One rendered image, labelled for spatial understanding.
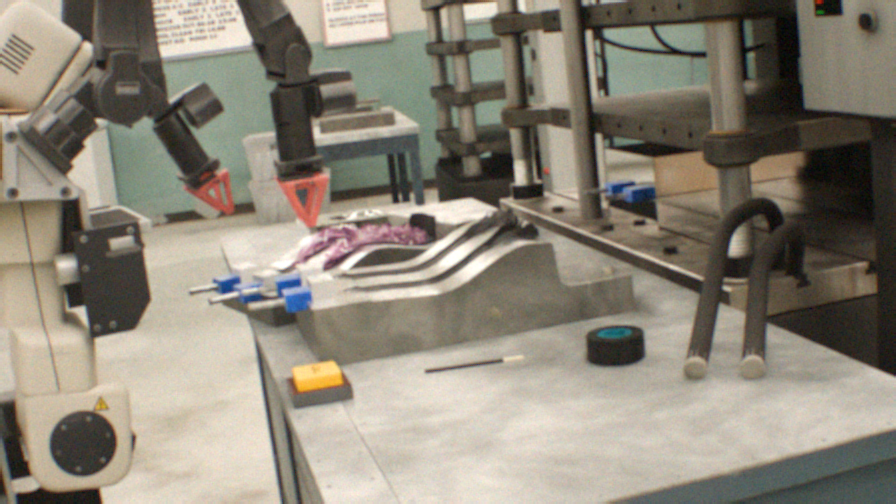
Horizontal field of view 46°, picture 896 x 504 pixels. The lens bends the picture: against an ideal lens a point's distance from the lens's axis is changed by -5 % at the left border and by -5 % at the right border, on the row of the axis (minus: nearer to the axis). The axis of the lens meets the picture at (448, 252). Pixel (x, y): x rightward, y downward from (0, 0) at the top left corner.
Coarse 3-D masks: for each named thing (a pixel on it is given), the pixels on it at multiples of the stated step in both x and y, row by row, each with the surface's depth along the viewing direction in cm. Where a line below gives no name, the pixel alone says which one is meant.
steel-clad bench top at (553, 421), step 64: (256, 256) 256; (256, 320) 195; (640, 320) 168; (384, 384) 151; (448, 384) 148; (512, 384) 145; (576, 384) 142; (640, 384) 139; (704, 384) 136; (768, 384) 133; (832, 384) 130; (320, 448) 129; (384, 448) 127; (448, 448) 125; (512, 448) 123; (576, 448) 121; (640, 448) 118; (704, 448) 116; (768, 448) 114
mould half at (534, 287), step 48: (480, 240) 178; (528, 240) 169; (336, 288) 172; (432, 288) 168; (480, 288) 166; (528, 288) 168; (576, 288) 170; (624, 288) 172; (336, 336) 161; (384, 336) 163; (432, 336) 165; (480, 336) 167
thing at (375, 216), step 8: (368, 208) 263; (376, 208) 261; (384, 208) 260; (392, 208) 258; (320, 216) 259; (328, 216) 258; (336, 216) 257; (344, 216) 258; (352, 216) 258; (360, 216) 259; (368, 216) 251; (376, 216) 250; (384, 216) 249; (320, 224) 247; (328, 224) 246; (336, 224) 246; (344, 224) 247; (360, 224) 248; (376, 224) 249; (312, 232) 255
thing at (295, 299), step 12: (312, 276) 169; (324, 276) 168; (300, 288) 168; (312, 288) 165; (324, 288) 166; (276, 300) 166; (288, 300) 165; (300, 300) 165; (312, 300) 166; (288, 312) 165
